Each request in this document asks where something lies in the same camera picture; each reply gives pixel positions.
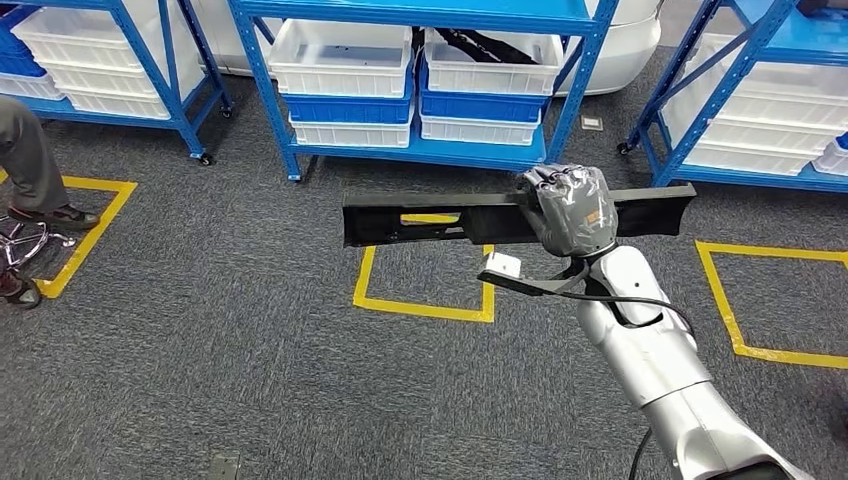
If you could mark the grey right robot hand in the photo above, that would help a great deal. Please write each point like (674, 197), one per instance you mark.
(570, 212)

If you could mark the black plastic plate frame part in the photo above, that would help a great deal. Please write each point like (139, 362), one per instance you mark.
(378, 222)

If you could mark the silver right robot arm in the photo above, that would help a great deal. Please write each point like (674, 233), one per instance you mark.
(649, 358)

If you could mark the blue metal shelf rack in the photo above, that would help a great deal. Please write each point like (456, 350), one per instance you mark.
(719, 99)
(397, 8)
(175, 99)

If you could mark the black plastic strip part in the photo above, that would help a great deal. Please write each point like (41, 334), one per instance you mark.
(477, 41)

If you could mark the metal floor socket plate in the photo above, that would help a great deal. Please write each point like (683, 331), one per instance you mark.
(225, 467)
(592, 123)

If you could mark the white car body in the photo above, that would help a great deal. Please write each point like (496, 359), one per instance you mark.
(623, 53)

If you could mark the yellow floor tape square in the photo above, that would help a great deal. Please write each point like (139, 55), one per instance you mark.
(99, 225)
(424, 310)
(722, 298)

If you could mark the chrome chair base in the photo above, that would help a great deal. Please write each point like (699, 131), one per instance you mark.
(26, 246)

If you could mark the person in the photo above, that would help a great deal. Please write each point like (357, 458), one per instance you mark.
(26, 159)

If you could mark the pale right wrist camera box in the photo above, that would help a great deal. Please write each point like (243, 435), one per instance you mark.
(503, 265)

